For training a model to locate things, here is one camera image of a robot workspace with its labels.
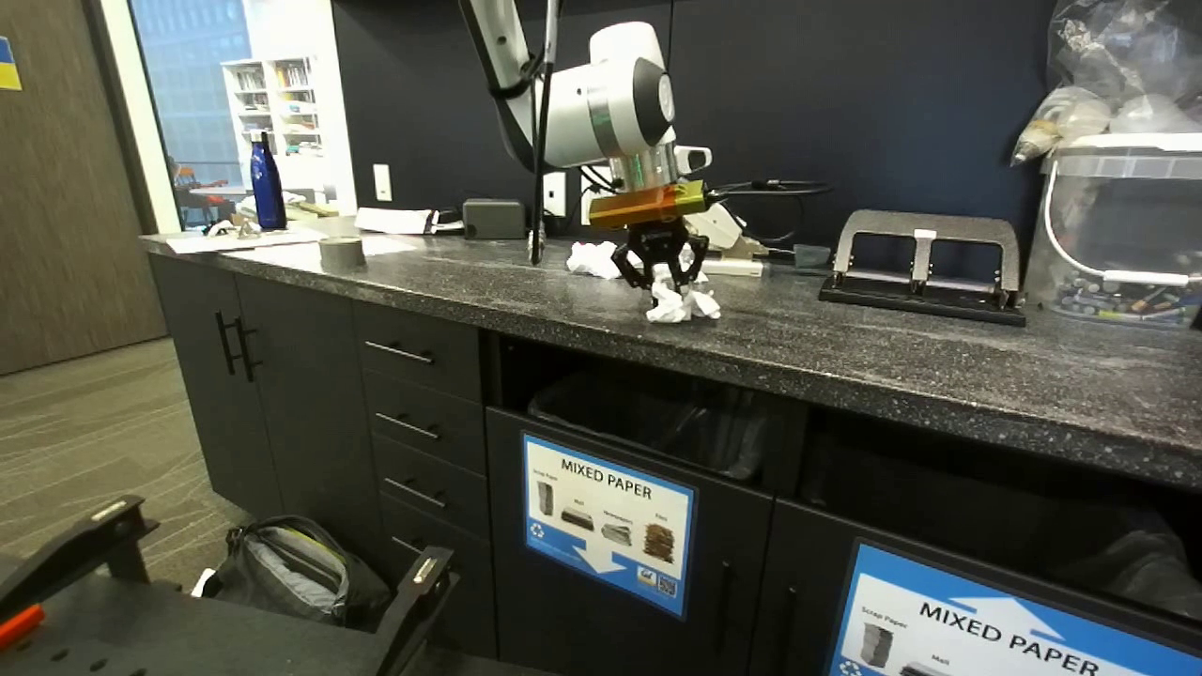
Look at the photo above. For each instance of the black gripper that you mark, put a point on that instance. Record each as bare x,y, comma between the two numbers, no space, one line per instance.
660,245

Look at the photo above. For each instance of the small white paper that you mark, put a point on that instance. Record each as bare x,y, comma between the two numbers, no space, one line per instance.
680,307

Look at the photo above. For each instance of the small white piece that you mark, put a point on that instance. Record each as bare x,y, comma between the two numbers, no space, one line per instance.
742,263

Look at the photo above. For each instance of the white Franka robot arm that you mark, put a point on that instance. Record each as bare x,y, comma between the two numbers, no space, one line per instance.
603,108

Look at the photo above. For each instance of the black bin liner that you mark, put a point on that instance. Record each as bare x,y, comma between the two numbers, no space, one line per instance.
678,417
1064,527

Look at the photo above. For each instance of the black power adapter box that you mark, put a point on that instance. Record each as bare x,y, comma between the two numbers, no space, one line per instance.
494,217

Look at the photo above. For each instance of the blue mixed paper sign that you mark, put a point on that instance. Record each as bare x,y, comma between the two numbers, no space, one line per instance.
991,624
605,523

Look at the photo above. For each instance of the grey three-hole punch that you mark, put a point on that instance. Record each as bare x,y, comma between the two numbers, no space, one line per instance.
925,270

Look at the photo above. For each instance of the white power strip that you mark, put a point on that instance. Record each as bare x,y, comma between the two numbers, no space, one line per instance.
397,218

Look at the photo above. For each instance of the dark grey counter cabinet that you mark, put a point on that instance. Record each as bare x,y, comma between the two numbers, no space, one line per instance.
301,417

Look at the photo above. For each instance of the blue metal water bottle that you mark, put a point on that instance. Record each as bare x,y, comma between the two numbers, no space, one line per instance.
267,189

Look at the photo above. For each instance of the white shelf unit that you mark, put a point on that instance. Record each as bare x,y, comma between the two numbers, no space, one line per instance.
276,124

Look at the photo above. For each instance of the flat white paper sheet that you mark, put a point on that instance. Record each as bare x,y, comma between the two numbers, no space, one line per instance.
221,242

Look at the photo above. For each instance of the clear plastic container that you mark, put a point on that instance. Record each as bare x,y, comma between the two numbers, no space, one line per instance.
1122,237

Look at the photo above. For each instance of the black backpack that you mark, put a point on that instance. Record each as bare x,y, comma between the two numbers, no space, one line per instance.
294,570

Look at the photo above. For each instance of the clear plastic bag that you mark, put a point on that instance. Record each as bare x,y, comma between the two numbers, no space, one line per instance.
1122,70

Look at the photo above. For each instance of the amber wrist camera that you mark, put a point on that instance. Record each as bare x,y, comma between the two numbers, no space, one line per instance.
643,205

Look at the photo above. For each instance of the narrow white wall plate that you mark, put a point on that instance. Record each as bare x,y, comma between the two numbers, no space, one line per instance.
556,195
380,182

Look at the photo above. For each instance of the yellow blue wall sticker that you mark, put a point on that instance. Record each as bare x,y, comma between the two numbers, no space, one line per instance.
11,63

